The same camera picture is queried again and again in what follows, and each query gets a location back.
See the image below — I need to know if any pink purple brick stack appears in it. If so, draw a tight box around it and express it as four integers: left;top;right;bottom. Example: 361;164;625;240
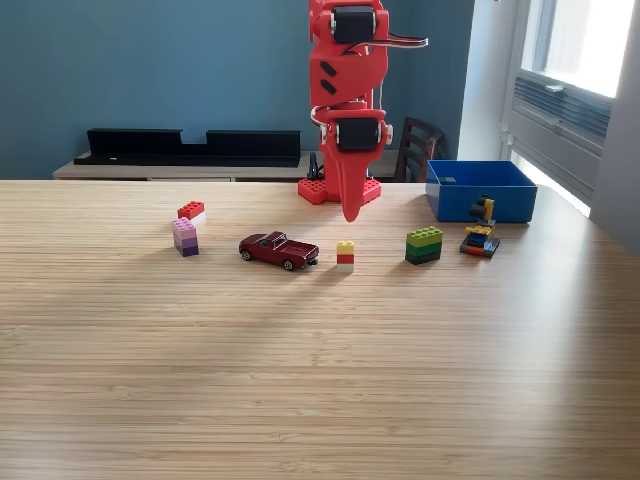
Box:
171;216;200;258

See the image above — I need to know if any dark wooden chair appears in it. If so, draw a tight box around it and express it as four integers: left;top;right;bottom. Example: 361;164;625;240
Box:
393;116;446;184

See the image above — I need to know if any grey vent grille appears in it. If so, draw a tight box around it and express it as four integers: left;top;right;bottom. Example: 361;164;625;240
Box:
510;69;614;151

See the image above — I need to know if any yellow red white brick stack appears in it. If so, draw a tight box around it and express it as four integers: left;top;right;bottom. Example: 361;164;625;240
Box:
335;239;356;274

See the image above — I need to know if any blue plastic bin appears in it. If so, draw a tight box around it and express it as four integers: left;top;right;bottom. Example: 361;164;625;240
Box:
425;159;539;224

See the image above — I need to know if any white window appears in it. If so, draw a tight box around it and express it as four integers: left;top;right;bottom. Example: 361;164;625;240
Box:
517;0;636;99

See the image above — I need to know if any dark red toy pickup car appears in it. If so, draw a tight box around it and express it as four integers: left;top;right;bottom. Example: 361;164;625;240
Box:
237;230;321;272

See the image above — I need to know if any pale wooden sideboard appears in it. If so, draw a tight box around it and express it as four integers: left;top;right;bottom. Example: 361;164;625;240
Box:
52;149;401;183

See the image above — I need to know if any green brick stack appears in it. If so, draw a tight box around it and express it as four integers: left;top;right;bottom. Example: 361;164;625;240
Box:
404;225;445;265

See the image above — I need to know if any robot wrist servo cable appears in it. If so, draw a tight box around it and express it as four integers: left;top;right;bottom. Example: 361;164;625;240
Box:
369;32;431;52

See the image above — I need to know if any small yellow toy digger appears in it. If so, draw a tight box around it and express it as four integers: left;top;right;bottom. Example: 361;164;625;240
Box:
459;194;502;260

